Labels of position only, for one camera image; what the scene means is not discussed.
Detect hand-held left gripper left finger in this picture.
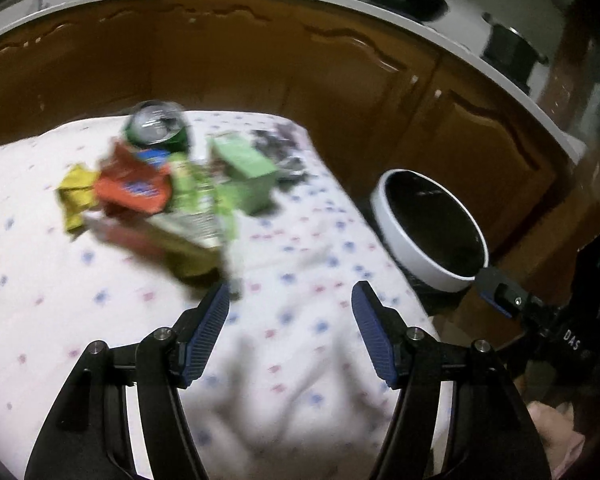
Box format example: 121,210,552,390
24,282,231,480

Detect olive snack packet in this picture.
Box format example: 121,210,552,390
87,212,226,283

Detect dark cooking pot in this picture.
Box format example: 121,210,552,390
481,12,551,93

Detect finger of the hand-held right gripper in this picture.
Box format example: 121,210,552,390
472,266,535,321

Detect yellow wrapper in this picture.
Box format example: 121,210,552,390
55,164,101,233

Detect white round trash bin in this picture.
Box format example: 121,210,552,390
370,169,491,295

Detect orange snack wrapper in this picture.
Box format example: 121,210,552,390
94,141,173,216

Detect pale green carton box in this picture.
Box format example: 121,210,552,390
210,136,280,216

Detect person's right hand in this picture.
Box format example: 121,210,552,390
525,400,587,480

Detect white dotted printed tablecloth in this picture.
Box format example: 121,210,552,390
0,110,453,480

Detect lime green snack packet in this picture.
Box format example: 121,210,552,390
167,152,238,251

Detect black wrapper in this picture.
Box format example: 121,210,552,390
250,127,311,186

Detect brown wooden base cabinet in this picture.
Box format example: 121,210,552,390
0,0,581,281

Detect white stove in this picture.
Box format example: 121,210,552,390
347,0,566,101

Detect black bin liner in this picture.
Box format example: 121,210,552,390
382,172,486,278

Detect green drink can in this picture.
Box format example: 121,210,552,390
122,101,193,153

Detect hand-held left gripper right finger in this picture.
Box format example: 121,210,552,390
351,280,553,480

